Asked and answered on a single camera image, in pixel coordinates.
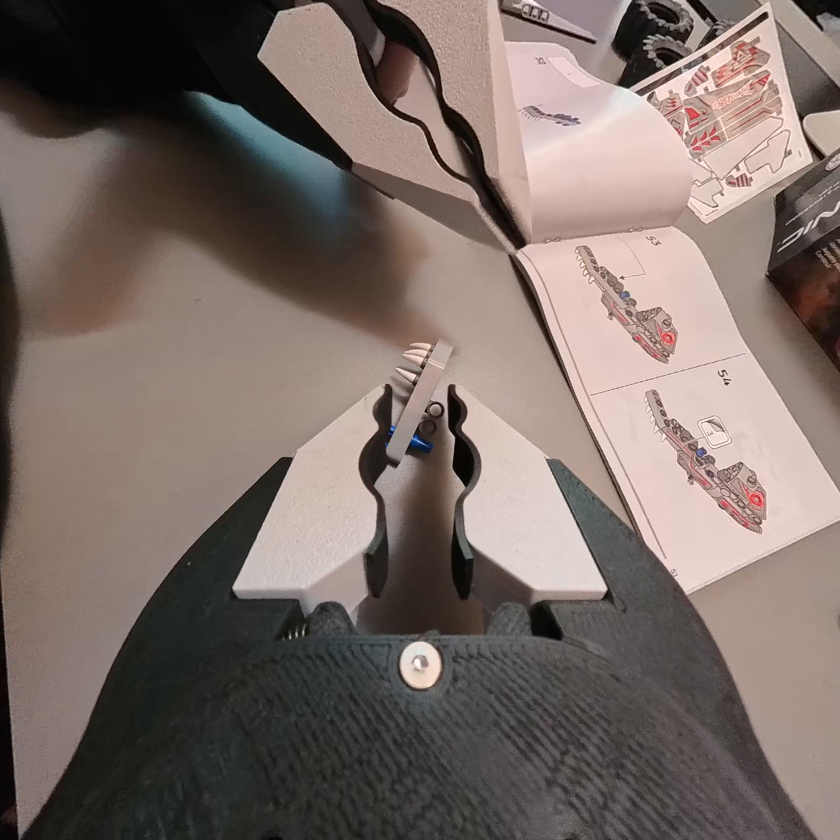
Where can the black cardboard box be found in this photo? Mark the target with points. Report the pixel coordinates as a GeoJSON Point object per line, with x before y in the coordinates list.
{"type": "Point", "coordinates": [810, 249]}

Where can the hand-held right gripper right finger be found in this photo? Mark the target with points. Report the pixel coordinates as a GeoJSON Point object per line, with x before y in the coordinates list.
{"type": "Point", "coordinates": [525, 525]}

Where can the instruction booklet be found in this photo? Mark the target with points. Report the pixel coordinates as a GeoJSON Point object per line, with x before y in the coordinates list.
{"type": "Point", "coordinates": [656, 367]}

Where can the grey toy panel piece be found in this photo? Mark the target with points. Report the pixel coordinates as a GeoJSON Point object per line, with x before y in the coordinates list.
{"type": "Point", "coordinates": [544, 16]}

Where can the red grey sticker sheet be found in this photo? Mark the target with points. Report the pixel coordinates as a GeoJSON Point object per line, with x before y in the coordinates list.
{"type": "Point", "coordinates": [735, 105]}

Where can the grey toothed toy jaw piece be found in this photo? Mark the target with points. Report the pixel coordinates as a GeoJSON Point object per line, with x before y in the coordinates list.
{"type": "Point", "coordinates": [423, 394]}

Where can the white rounded object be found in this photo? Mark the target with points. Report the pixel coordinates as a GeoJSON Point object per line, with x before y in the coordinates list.
{"type": "Point", "coordinates": [823, 131]}

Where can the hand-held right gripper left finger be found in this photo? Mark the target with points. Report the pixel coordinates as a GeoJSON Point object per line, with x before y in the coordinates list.
{"type": "Point", "coordinates": [295, 525]}

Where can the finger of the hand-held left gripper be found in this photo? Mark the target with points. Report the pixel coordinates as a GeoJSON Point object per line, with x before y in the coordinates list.
{"type": "Point", "coordinates": [367, 131]}
{"type": "Point", "coordinates": [459, 59]}

